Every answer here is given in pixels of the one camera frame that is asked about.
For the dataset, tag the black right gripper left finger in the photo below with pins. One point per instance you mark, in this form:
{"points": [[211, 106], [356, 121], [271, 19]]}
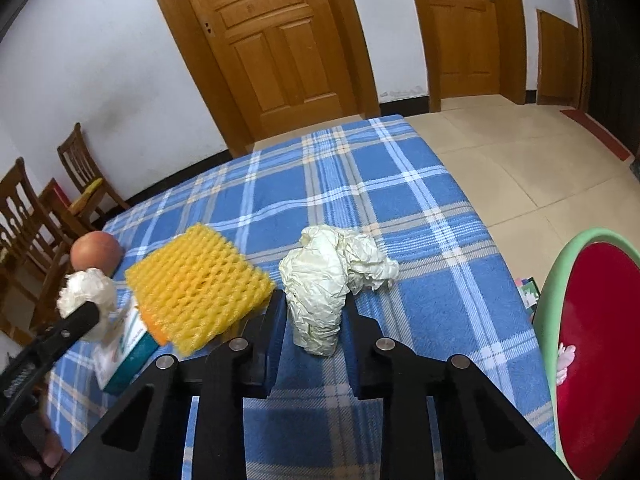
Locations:
{"points": [[265, 333]]}

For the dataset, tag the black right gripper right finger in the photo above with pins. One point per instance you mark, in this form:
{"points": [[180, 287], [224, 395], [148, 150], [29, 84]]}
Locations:
{"points": [[368, 355]]}

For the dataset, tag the cream paper ball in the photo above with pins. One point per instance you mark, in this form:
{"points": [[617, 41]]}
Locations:
{"points": [[329, 264], [94, 286]]}

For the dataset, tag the person's left hand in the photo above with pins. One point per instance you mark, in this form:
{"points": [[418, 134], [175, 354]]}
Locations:
{"points": [[44, 455]]}

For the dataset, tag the yellow foam fruit net back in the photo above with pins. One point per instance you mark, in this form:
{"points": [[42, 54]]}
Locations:
{"points": [[195, 288]]}

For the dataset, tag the blue plaid tablecloth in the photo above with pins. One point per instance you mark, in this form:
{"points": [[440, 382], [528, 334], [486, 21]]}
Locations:
{"points": [[454, 292]]}

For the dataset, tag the teal white cardboard box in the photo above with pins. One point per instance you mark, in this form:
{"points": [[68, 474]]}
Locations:
{"points": [[125, 348]]}

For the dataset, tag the wooden chair near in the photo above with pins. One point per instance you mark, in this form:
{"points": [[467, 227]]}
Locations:
{"points": [[35, 253]]}

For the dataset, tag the wooden chair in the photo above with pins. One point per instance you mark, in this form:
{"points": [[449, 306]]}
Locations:
{"points": [[35, 253], [74, 218]]}

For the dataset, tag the red apple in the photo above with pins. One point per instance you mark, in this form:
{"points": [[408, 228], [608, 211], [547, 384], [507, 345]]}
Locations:
{"points": [[96, 250]]}

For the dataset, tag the wooden chair far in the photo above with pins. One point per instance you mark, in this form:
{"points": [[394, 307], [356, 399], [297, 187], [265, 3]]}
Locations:
{"points": [[74, 218]]}

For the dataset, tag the green red watermelon bin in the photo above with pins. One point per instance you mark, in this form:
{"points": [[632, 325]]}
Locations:
{"points": [[587, 327]]}

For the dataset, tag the wooden door left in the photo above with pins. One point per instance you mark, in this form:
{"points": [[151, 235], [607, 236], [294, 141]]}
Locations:
{"points": [[266, 67]]}

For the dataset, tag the small wooden cabinet door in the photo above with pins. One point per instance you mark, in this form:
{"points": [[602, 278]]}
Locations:
{"points": [[559, 61]]}

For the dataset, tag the wooden door right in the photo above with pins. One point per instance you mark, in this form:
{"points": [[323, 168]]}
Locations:
{"points": [[473, 48]]}

